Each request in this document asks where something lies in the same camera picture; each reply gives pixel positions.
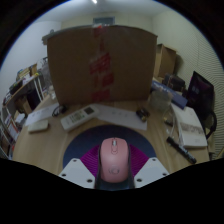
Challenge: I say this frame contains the black coiled cable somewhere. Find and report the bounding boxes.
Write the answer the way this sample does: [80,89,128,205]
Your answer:
[51,104,69,118]

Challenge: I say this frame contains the white remote control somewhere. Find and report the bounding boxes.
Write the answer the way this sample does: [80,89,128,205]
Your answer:
[60,105,100,132]

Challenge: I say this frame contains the small brown cardboard box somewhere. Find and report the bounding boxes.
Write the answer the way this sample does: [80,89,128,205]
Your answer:
[153,43,178,79]

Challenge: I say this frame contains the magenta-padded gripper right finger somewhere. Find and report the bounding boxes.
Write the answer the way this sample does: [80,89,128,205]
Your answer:
[127,143,170,190]

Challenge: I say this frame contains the large brown cardboard box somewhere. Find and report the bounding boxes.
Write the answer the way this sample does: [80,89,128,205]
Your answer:
[46,24,158,107]

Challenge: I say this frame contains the black computer tower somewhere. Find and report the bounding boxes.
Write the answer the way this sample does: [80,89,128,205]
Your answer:
[26,88,42,111]

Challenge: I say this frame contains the white bookshelf unit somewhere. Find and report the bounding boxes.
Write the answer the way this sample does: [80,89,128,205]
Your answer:
[0,106,21,159]

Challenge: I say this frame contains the black marker pen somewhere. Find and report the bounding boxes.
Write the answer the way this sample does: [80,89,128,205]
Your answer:
[166,136,198,165]

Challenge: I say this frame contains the blue flat box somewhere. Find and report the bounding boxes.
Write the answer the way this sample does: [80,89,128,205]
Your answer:
[151,79,189,110]

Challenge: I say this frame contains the small black gadget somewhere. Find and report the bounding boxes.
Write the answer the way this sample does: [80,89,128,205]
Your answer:
[135,107,151,123]

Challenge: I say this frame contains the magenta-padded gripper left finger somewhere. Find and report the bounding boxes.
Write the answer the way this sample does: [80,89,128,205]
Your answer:
[58,144,102,190]

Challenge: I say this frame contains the grey door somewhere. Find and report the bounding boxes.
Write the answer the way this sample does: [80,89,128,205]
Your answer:
[93,16,116,26]

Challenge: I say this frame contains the pink computer mouse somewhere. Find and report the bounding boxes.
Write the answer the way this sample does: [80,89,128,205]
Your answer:
[99,137,130,184]

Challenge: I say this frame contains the blue mouse pad, black wrist rest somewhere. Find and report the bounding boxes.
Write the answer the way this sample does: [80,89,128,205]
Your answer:
[62,124,157,192]

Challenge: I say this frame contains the white open book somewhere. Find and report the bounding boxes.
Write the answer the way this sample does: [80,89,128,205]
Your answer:
[171,103,209,150]

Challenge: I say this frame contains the wooden side desk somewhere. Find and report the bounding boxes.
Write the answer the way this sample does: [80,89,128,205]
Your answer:
[1,71,44,116]

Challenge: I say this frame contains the white paper sheet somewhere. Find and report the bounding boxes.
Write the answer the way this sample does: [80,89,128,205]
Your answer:
[94,103,149,131]
[24,102,61,127]

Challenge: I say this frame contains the black computer monitor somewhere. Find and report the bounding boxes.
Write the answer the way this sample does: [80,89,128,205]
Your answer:
[185,70,218,139]

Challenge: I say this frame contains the brown cardboard box under desk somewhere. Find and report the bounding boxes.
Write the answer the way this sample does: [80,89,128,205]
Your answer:
[14,96,33,116]

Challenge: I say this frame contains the clear plastic container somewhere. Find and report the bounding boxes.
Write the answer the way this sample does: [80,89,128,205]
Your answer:
[149,89,174,113]

